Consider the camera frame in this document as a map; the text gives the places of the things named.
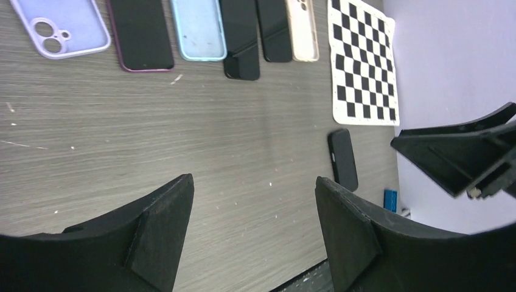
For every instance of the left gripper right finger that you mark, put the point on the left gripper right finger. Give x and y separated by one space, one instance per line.
370 248

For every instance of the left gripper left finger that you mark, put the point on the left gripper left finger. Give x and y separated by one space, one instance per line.
136 247

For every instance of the phone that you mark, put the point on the phone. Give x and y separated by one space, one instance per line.
240 27
141 36
342 159

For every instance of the beige phone case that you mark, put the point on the beige phone case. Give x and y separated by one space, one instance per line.
302 27

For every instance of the black smartphone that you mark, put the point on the black smartphone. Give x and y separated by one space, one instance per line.
274 31

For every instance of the lilac phone case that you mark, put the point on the lilac phone case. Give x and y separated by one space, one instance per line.
64 29

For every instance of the light-blue phone case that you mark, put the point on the light-blue phone case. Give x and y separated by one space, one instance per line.
199 30

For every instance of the blue toy brick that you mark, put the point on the blue toy brick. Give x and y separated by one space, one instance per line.
390 200

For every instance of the checkerboard calibration mat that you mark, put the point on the checkerboard calibration mat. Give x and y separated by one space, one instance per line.
364 87

